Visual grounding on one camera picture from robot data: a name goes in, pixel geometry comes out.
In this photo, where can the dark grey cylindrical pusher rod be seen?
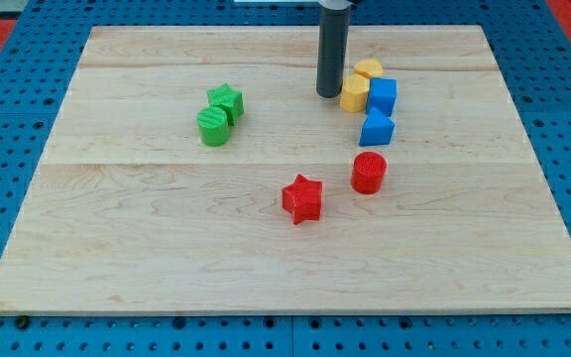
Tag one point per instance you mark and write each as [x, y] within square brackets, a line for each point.
[333, 24]

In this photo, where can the yellow heart block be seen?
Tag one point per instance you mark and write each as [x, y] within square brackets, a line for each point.
[369, 68]

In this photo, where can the yellow hexagon block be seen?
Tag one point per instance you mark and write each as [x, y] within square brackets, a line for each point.
[354, 93]

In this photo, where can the blue cube block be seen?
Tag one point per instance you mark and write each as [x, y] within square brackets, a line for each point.
[382, 95]

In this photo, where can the blue triangle block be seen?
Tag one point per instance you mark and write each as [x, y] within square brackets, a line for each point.
[377, 129]

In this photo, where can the green star block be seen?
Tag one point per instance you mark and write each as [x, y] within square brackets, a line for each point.
[229, 100]

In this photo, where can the red cylinder block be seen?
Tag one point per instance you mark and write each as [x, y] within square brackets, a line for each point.
[369, 169]

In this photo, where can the green cylinder block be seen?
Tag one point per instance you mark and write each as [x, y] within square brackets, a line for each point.
[213, 126]

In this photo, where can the red star block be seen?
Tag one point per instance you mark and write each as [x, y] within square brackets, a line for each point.
[303, 199]

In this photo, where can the light wooden board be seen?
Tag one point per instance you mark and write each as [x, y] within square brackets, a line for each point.
[196, 171]

